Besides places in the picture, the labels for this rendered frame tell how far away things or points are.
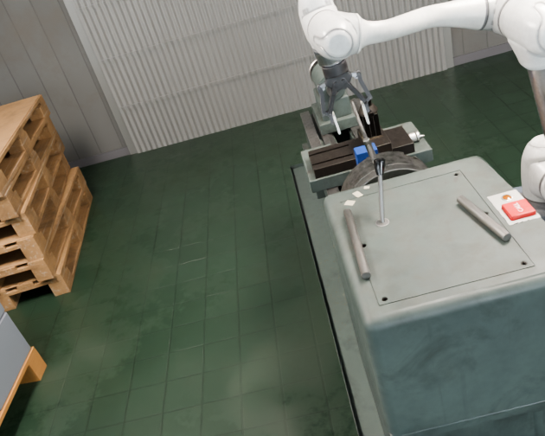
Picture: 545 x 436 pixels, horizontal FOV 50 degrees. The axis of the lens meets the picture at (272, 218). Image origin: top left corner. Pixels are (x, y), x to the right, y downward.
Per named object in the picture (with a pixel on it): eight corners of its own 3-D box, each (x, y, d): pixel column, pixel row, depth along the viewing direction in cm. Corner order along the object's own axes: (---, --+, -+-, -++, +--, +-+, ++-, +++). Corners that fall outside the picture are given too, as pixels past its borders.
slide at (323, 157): (415, 151, 243) (413, 142, 240) (316, 179, 245) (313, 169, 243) (403, 134, 258) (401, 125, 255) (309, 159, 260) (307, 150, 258)
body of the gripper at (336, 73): (344, 52, 174) (353, 80, 179) (317, 61, 175) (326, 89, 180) (348, 60, 168) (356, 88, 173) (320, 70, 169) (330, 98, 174)
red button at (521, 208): (536, 217, 139) (536, 210, 138) (511, 223, 140) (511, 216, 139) (524, 204, 144) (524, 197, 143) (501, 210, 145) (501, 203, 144)
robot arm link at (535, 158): (555, 174, 217) (555, 121, 205) (583, 198, 201) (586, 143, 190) (513, 186, 217) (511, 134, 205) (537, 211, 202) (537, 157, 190)
